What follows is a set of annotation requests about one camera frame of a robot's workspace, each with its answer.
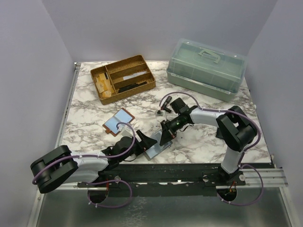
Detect brown blue open card holder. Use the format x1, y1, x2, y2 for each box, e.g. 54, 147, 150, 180
103, 108, 135, 137

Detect black T-shaped tool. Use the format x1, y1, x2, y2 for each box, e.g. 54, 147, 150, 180
161, 96, 172, 113

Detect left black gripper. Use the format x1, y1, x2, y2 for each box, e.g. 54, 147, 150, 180
119, 130, 157, 163

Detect green clear-lid storage box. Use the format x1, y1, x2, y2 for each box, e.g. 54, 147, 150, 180
167, 39, 247, 102

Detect brown woven organizer tray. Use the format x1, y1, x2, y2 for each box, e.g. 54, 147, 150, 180
90, 55, 156, 105

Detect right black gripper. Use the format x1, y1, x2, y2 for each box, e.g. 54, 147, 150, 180
160, 115, 184, 146

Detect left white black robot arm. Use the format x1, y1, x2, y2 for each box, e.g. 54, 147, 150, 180
30, 130, 158, 194

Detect aluminium side rail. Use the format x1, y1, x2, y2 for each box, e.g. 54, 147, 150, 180
54, 62, 81, 148

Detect grey card holder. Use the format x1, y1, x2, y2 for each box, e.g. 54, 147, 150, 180
144, 130, 172, 160

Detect black item in tray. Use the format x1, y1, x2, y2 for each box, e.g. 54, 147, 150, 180
118, 81, 147, 93

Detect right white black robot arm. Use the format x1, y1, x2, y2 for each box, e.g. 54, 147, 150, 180
160, 98, 260, 185

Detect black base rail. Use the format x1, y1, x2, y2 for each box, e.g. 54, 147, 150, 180
78, 164, 245, 197

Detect white card in tray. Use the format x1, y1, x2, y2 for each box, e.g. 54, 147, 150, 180
123, 71, 147, 80

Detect yellow packets in tray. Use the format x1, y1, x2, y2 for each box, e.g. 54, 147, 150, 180
96, 73, 114, 98

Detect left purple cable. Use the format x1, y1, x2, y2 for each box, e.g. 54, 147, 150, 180
32, 122, 137, 209

